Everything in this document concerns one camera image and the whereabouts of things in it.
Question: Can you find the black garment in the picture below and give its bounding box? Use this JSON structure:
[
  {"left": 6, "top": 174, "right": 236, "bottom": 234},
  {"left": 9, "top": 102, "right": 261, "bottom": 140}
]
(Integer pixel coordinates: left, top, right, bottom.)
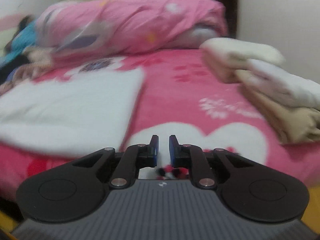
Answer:
[{"left": 0, "top": 54, "right": 31, "bottom": 86}]

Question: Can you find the small white folded garment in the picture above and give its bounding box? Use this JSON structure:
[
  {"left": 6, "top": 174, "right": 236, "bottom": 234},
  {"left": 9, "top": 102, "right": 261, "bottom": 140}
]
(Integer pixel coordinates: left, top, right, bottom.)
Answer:
[{"left": 247, "top": 59, "right": 320, "bottom": 111}]

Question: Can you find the cream padded headboard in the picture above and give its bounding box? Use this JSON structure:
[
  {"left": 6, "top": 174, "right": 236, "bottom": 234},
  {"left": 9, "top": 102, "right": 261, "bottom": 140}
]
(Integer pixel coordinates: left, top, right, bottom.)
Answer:
[{"left": 0, "top": 15, "right": 25, "bottom": 53}]

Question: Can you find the white shirt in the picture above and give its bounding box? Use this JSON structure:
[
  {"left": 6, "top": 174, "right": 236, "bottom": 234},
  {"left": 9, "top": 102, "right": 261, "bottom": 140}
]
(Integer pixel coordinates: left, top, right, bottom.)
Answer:
[{"left": 0, "top": 69, "right": 146, "bottom": 156}]

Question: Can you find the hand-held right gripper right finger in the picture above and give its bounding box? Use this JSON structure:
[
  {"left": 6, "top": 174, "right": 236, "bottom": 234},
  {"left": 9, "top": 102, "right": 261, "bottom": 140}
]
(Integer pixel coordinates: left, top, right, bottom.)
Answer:
[{"left": 168, "top": 134, "right": 253, "bottom": 189}]

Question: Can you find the cream fleece folded garment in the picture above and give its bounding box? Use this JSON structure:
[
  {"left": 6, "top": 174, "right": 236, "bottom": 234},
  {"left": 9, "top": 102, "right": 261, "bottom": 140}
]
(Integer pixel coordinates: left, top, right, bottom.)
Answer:
[{"left": 199, "top": 37, "right": 286, "bottom": 67}]

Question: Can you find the pink flower print blanket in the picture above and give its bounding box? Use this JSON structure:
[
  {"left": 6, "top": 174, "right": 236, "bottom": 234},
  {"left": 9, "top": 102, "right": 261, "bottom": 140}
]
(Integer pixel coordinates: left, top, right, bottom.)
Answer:
[{"left": 0, "top": 47, "right": 320, "bottom": 200}]

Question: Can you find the pile of unfolded clothes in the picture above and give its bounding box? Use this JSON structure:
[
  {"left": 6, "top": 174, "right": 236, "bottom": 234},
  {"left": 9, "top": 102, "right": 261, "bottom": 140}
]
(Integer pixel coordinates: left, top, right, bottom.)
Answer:
[{"left": 0, "top": 47, "right": 58, "bottom": 94}]

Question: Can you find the pink floral quilt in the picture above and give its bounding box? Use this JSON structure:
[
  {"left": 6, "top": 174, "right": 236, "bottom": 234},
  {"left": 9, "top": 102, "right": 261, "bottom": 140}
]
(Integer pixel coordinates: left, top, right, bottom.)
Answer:
[{"left": 36, "top": 0, "right": 228, "bottom": 53}]

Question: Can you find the white and tan folded stack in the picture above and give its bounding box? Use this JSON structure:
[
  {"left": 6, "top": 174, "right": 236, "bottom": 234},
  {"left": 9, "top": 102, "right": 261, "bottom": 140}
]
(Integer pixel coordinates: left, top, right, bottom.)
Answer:
[{"left": 234, "top": 69, "right": 320, "bottom": 145}]

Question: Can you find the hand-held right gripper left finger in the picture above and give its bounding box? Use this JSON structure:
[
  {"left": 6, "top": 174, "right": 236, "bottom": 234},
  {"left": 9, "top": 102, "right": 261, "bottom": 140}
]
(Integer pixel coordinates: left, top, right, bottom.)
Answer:
[{"left": 67, "top": 135, "right": 159, "bottom": 188}]

